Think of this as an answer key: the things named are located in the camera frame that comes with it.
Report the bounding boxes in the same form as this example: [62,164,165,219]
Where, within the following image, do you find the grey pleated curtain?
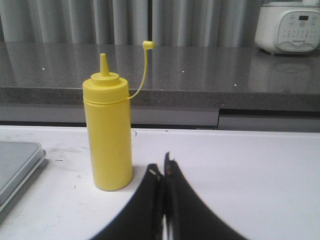
[0,0,262,47]

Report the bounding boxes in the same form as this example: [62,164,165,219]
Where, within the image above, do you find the grey stone counter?
[0,42,320,133]

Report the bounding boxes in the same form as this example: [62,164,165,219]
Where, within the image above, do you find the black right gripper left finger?
[93,163,164,240]

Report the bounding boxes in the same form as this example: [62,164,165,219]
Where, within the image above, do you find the white rice cooker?
[254,0,320,55]

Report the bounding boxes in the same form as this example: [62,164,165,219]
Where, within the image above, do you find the grey electronic kitchen scale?
[0,140,48,213]

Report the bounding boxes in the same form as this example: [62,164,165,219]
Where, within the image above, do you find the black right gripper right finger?
[164,152,245,240]

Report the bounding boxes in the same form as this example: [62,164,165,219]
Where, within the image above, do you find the yellow squeeze bottle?
[82,39,156,192]

